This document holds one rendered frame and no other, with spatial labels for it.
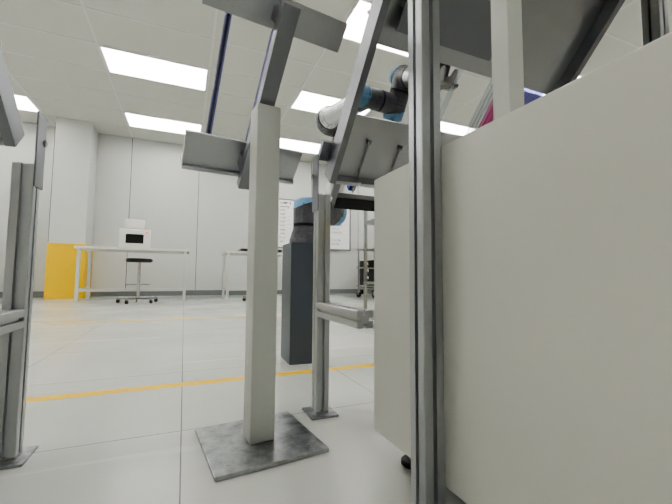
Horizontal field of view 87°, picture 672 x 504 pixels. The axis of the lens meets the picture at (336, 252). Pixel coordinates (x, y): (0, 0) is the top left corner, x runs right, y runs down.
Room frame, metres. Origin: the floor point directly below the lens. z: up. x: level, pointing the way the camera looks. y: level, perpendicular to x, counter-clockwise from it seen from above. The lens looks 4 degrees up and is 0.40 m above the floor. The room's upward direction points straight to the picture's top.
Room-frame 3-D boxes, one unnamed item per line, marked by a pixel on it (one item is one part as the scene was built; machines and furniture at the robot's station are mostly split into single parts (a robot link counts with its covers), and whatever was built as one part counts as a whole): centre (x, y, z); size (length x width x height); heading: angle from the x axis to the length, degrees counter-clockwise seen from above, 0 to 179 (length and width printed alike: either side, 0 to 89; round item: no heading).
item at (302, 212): (1.73, 0.15, 0.72); 0.13 x 0.12 x 0.14; 118
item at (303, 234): (1.73, 0.15, 0.60); 0.15 x 0.15 x 0.10
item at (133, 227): (5.63, 3.20, 1.03); 0.44 x 0.37 x 0.46; 119
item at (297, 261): (1.73, 0.15, 0.27); 0.18 x 0.18 x 0.55; 21
